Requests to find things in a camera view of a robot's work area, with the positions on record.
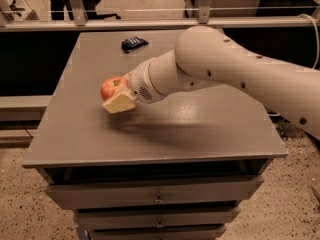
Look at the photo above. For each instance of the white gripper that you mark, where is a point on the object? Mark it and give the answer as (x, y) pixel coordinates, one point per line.
(141, 82)

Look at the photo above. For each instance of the red apple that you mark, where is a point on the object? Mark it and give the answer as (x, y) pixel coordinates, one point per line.
(111, 85)

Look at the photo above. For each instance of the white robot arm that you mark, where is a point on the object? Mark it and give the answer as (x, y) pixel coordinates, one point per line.
(202, 57)

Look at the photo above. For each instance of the blue snack packet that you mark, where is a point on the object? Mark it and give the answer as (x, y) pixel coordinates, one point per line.
(132, 43)

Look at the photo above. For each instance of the grey drawer cabinet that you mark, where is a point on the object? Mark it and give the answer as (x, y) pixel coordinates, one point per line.
(212, 132)

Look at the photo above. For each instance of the black office chair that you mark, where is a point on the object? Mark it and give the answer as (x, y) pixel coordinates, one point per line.
(85, 0)

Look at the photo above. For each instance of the top grey drawer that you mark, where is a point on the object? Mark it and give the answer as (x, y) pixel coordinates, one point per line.
(154, 192)

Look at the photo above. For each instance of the grey drawer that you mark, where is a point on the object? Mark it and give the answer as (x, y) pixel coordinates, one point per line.
(154, 192)
(208, 232)
(156, 218)

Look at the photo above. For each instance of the middle grey drawer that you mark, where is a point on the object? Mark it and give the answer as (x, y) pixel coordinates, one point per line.
(156, 218)

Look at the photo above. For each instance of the bottom grey drawer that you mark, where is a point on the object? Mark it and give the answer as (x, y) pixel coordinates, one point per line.
(208, 232)

